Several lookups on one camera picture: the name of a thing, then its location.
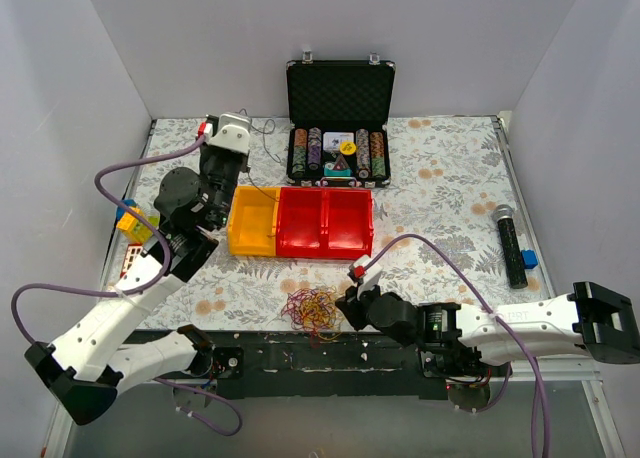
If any black thin cable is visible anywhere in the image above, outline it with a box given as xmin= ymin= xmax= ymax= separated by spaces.
xmin=238 ymin=108 xmax=281 ymax=239

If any yellow plastic bin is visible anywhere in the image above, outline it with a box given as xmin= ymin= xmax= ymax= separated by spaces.
xmin=227 ymin=186 xmax=281 ymax=257

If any colourful cable bundle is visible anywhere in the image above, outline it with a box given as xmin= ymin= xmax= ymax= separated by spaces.
xmin=279 ymin=285 xmax=346 ymax=349

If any red plastic bin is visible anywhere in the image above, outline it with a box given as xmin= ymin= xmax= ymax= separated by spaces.
xmin=276 ymin=187 xmax=329 ymax=259
xmin=321 ymin=188 xmax=374 ymax=260

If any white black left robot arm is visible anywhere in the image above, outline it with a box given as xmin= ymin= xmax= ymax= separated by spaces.
xmin=25 ymin=144 xmax=248 ymax=425

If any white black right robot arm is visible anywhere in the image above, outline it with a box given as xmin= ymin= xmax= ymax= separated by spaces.
xmin=336 ymin=282 xmax=639 ymax=376

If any blue toy brick left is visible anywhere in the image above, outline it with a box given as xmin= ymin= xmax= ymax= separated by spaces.
xmin=116 ymin=199 xmax=137 ymax=215

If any blue toy brick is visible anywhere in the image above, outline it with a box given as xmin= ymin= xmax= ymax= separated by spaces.
xmin=116 ymin=199 xmax=137 ymax=215
xmin=521 ymin=249 xmax=539 ymax=270

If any floral table mat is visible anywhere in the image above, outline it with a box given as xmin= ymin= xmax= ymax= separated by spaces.
xmin=143 ymin=116 xmax=550 ymax=331

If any red white toy house block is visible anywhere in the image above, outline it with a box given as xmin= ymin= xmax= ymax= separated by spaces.
xmin=119 ymin=244 xmax=144 ymax=278

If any black poker chip case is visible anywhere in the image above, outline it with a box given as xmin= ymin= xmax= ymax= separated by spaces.
xmin=286 ymin=52 xmax=396 ymax=189

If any black handheld microphone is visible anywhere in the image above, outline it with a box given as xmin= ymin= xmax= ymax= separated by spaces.
xmin=492 ymin=204 xmax=528 ymax=289

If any blue toy brick right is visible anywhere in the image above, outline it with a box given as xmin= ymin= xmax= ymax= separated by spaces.
xmin=521 ymin=249 xmax=539 ymax=270

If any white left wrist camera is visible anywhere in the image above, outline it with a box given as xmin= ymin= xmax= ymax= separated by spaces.
xmin=205 ymin=112 xmax=252 ymax=156

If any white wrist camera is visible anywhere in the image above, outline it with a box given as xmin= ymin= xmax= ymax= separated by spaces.
xmin=349 ymin=255 xmax=383 ymax=297
xmin=205 ymin=112 xmax=252 ymax=156

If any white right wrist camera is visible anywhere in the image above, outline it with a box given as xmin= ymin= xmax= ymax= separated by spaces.
xmin=349 ymin=255 xmax=383 ymax=297

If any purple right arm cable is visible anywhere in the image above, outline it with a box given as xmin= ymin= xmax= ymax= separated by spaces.
xmin=354 ymin=233 xmax=552 ymax=458

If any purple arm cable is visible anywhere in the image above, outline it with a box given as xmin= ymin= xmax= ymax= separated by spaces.
xmin=10 ymin=122 xmax=244 ymax=437
xmin=354 ymin=233 xmax=552 ymax=458

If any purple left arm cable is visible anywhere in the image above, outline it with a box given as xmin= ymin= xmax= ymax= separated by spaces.
xmin=10 ymin=122 xmax=244 ymax=437

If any aluminium frame rail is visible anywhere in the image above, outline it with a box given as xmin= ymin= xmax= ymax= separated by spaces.
xmin=510 ymin=354 xmax=601 ymax=382

